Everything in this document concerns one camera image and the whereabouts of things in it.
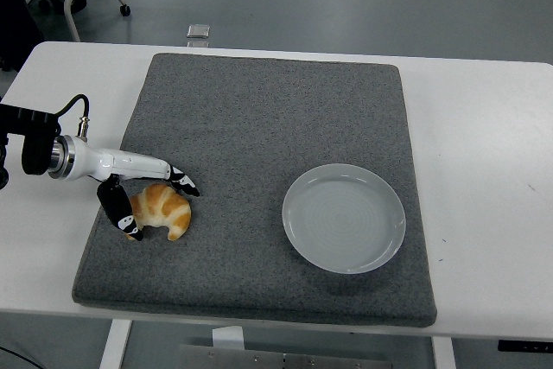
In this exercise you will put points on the golden croissant bread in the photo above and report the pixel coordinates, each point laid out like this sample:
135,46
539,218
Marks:
168,213

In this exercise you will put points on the grey felt mat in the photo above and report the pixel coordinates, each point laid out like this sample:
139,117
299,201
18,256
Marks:
237,127

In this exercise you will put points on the pale grey round plate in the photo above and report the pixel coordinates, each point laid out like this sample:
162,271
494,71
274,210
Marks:
345,222

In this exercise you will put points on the black box under table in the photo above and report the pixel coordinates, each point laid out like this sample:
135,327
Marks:
525,345

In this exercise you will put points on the small clear floor box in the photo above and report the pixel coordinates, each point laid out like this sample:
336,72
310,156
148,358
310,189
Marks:
198,43
198,30

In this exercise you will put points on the white table leg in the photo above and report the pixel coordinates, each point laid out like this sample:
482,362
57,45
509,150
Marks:
443,354
116,343

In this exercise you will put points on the white paper tag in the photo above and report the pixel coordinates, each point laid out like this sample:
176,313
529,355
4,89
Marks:
227,336

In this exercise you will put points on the white and black hand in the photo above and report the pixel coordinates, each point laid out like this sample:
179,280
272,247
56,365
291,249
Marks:
125,164

